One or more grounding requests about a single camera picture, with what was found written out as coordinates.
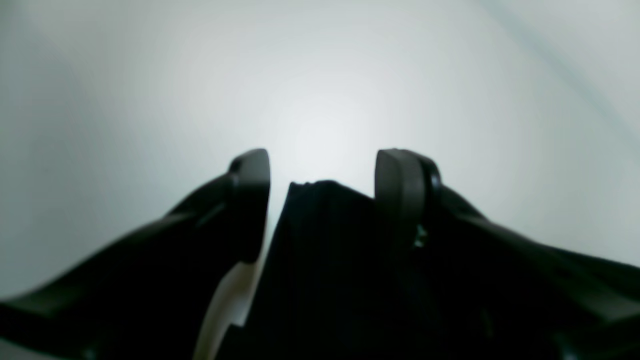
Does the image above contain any black T-shirt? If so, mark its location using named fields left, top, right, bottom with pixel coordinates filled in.
left=215, top=180, right=639, bottom=360

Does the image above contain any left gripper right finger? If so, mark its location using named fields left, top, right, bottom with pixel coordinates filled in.
left=374, top=148, right=443, bottom=279

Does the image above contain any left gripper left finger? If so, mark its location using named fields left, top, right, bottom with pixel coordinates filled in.
left=0, top=148, right=271, bottom=360

